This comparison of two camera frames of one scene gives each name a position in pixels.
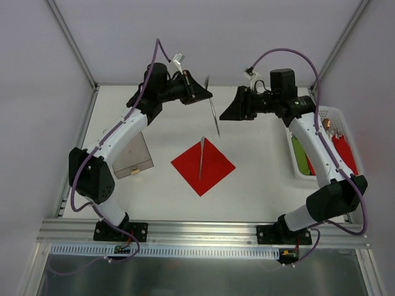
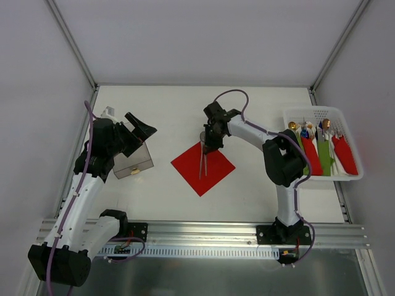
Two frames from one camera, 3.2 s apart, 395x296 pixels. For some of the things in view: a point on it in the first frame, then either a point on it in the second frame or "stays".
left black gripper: (189, 90) → (130, 136)
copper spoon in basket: (326, 123) stays
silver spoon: (206, 84) → (202, 137)
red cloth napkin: (215, 167) stays
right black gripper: (244, 103) → (212, 143)
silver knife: (202, 143) stays
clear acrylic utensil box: (134, 158) stays
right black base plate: (273, 235) stays
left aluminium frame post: (73, 44) stays
